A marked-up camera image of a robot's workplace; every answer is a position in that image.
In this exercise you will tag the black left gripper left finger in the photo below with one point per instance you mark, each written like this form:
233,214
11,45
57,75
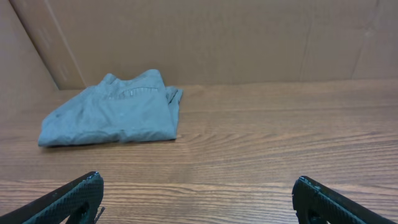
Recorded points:
77,202

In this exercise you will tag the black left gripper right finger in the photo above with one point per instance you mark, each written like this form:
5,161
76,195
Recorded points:
315,203

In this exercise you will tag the folded grey shorts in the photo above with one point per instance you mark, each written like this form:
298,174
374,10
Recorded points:
138,110

